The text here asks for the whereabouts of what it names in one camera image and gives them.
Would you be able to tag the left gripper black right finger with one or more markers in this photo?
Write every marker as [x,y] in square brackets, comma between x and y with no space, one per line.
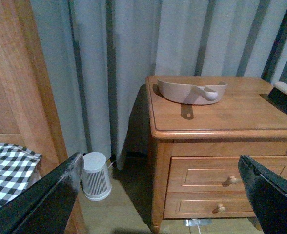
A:
[267,194]

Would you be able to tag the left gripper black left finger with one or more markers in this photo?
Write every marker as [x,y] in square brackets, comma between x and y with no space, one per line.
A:
[45,207]

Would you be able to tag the beige plastic dustpan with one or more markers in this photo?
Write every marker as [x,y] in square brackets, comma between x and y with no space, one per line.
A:
[192,94]

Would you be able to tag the round wooden upper drawer knob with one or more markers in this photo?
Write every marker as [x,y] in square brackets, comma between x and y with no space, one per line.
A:
[232,179]

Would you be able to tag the round wooden drawer knob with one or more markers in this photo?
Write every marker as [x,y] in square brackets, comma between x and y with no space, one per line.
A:
[221,208]
[232,179]

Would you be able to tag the black white checkered bedsheet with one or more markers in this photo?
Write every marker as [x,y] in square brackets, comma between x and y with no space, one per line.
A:
[17,164]

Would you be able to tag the round wooden lower drawer knob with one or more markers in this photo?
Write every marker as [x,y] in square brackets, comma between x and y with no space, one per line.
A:
[221,208]

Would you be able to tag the white air purifier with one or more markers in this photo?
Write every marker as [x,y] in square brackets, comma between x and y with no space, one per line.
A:
[96,184]

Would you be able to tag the white power strip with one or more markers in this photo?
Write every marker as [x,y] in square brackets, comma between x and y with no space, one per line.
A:
[197,222]

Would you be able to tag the wooden bed headboard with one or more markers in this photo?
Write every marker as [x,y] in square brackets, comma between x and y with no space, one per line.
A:
[28,114]

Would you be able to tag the wooden nightstand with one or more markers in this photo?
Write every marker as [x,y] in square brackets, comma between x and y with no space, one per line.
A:
[195,148]

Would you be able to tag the grey curtain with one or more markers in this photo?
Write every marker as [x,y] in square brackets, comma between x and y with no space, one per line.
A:
[98,54]

